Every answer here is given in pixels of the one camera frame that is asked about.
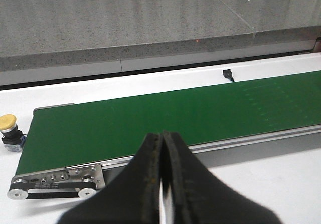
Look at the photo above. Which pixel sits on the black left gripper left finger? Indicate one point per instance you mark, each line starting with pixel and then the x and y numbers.
pixel 131 197

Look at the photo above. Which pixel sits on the green conveyor belt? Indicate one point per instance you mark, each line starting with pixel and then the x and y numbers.
pixel 95 131

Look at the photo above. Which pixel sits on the black sensor with cable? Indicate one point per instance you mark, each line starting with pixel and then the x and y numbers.
pixel 227 73

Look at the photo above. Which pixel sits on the grey stone counter slab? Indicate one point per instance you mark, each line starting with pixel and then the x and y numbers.
pixel 49 33

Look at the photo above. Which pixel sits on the black toothed drive belt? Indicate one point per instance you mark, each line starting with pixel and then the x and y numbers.
pixel 53 190

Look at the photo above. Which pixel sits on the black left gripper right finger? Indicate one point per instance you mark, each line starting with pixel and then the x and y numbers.
pixel 200 197

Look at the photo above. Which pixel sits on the aluminium conveyor frame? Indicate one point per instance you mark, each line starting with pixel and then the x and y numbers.
pixel 211 154

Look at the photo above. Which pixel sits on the silver drive pulley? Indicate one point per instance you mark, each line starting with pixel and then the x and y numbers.
pixel 16 192

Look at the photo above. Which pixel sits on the yellow button left edge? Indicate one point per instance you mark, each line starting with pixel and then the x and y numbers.
pixel 13 138

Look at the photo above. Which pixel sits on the small silver idler pulley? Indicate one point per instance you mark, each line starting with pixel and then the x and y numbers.
pixel 88 187

